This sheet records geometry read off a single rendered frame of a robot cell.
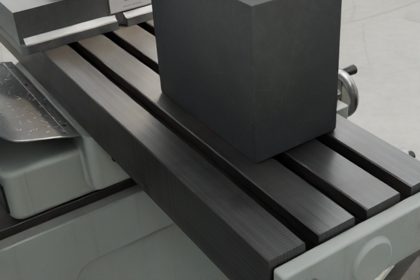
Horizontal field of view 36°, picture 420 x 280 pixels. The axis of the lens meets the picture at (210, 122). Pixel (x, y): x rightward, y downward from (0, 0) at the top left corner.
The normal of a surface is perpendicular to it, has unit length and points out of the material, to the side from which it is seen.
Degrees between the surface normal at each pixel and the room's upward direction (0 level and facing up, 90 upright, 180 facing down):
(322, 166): 0
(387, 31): 0
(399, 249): 90
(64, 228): 90
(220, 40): 90
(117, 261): 90
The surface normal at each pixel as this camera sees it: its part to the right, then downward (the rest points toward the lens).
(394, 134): -0.06, -0.86
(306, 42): 0.54, 0.41
